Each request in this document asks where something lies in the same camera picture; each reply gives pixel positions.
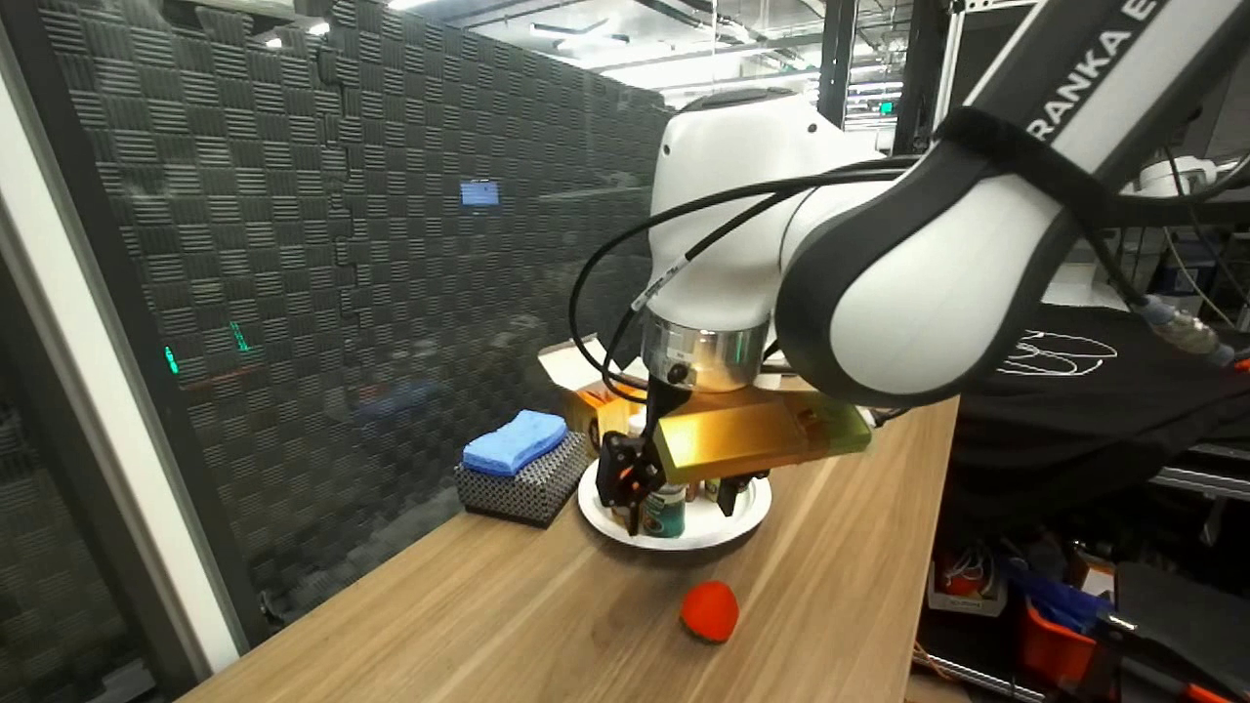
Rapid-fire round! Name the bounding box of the red ball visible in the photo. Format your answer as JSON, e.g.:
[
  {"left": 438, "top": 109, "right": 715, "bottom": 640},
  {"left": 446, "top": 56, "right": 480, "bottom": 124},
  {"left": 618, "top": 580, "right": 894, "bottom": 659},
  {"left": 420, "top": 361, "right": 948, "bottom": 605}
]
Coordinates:
[{"left": 681, "top": 580, "right": 743, "bottom": 647}]

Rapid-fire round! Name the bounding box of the white round plate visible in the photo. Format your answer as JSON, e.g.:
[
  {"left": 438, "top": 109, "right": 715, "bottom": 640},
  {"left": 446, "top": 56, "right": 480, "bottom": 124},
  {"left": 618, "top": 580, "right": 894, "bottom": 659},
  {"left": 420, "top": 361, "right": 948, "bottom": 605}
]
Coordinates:
[{"left": 575, "top": 452, "right": 778, "bottom": 554}]

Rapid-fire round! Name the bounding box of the gray foam block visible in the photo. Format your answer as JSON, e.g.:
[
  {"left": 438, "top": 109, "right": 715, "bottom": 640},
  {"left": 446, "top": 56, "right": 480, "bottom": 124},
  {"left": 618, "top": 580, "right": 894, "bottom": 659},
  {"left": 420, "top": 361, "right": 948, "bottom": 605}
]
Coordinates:
[{"left": 451, "top": 429, "right": 594, "bottom": 533}]

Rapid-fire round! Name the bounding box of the blue sponge cloth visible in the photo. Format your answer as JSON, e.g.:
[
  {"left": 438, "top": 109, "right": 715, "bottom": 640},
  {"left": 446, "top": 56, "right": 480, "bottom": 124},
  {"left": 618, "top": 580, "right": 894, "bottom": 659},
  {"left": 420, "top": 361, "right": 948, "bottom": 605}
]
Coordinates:
[{"left": 459, "top": 407, "right": 572, "bottom": 480}]

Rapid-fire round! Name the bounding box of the red bin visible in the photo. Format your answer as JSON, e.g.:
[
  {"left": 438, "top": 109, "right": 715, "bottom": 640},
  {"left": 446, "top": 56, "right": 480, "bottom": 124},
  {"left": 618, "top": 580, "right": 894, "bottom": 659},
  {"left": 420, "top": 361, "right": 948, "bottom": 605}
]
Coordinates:
[{"left": 1016, "top": 599, "right": 1106, "bottom": 697}]

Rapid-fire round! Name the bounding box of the black cloth covered table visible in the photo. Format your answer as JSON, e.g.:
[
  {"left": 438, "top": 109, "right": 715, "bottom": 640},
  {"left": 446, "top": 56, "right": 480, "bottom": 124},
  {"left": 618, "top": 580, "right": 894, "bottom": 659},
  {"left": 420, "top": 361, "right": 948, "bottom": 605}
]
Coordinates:
[{"left": 948, "top": 288, "right": 1250, "bottom": 524}]

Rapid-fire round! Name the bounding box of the tan wrist camera box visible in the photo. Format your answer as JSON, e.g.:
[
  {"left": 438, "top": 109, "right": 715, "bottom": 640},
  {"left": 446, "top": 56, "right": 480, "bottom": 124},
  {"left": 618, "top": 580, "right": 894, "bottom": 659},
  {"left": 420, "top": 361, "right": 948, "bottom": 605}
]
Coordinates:
[{"left": 649, "top": 386, "right": 874, "bottom": 490}]

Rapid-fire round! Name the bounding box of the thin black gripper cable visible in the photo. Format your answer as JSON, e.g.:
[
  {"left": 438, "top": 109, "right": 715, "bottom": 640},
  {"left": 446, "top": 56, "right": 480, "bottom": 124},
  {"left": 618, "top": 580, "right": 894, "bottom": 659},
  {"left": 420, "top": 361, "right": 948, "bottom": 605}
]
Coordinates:
[{"left": 565, "top": 153, "right": 924, "bottom": 412}]

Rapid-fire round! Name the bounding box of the white cable bundle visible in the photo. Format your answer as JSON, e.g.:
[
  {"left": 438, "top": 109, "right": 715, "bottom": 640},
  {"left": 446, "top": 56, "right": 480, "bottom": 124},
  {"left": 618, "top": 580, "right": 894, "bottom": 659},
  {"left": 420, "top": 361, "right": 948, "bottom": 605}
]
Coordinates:
[{"left": 994, "top": 325, "right": 1121, "bottom": 385}]

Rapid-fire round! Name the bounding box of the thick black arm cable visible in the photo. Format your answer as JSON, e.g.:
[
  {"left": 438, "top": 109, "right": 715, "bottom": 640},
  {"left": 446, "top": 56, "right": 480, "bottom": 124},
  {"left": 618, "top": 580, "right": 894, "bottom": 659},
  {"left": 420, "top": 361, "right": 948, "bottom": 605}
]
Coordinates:
[{"left": 1067, "top": 193, "right": 1250, "bottom": 385}]

